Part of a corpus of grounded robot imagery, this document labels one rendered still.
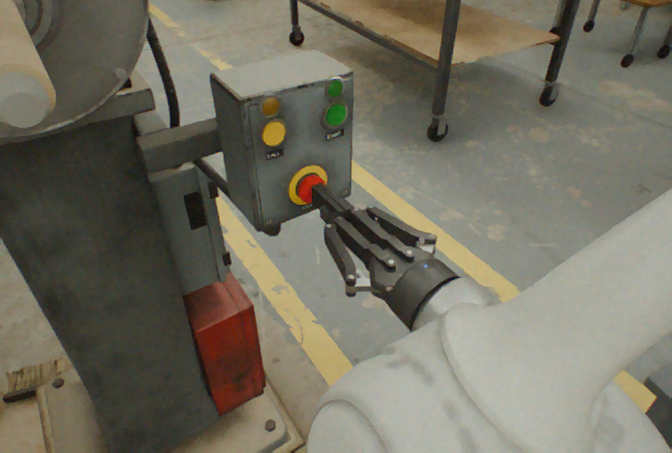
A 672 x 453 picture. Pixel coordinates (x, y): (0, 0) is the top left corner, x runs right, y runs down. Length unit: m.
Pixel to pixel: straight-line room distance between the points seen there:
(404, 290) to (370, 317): 1.27
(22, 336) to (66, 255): 1.22
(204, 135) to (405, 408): 0.50
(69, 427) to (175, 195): 0.69
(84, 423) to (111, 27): 0.99
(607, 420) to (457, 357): 0.17
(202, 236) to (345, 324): 0.93
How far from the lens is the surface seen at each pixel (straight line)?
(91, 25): 0.51
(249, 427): 1.21
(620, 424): 0.42
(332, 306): 1.78
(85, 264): 0.82
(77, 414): 1.34
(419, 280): 0.48
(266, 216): 0.65
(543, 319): 0.27
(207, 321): 0.97
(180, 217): 0.85
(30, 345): 1.96
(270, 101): 0.56
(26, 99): 0.27
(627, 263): 0.27
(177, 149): 0.67
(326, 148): 0.64
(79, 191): 0.75
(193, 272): 0.94
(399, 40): 2.93
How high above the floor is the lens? 1.35
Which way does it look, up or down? 37 degrees down
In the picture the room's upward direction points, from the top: straight up
